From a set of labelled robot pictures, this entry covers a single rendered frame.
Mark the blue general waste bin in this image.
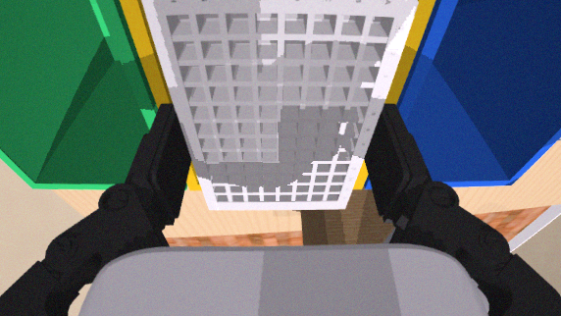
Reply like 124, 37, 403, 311
396, 0, 561, 187

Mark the yellow recycle bin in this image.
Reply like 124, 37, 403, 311
120, 0, 435, 190

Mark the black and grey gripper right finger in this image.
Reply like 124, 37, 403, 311
364, 103, 561, 316

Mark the green bin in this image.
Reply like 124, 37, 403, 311
0, 0, 158, 190

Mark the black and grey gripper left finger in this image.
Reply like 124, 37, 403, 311
0, 103, 191, 316

